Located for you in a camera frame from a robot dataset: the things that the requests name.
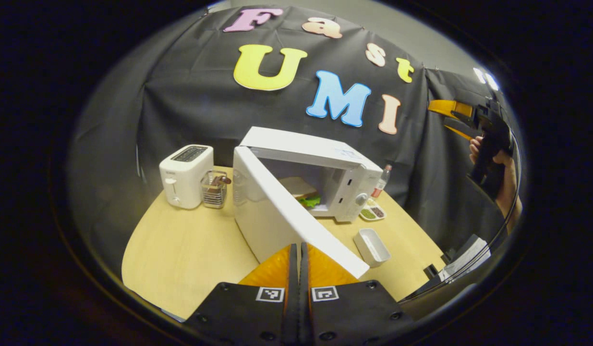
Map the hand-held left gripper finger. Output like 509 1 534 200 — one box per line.
183 243 299 346
300 243 417 346

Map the white microwave oven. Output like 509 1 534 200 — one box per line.
232 126 384 279

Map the lettuce sandwich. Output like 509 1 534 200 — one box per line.
277 176 322 209

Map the small ceiling light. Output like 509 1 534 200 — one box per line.
473 67 499 92

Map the white rectangular dish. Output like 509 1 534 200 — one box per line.
353 228 392 268

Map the clear bottle with red label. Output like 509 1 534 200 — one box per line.
371 164 393 198

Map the divided dish of beans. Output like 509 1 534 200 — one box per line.
359 198 387 222

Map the clear utensil holder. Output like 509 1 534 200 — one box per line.
201 170 228 209

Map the white paper sheet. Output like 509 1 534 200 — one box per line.
438 235 491 282

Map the brown utensil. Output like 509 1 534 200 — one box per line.
207 175 232 194

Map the white toaster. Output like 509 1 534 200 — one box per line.
159 144 214 210

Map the black cable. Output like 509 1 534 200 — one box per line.
397 130 521 304

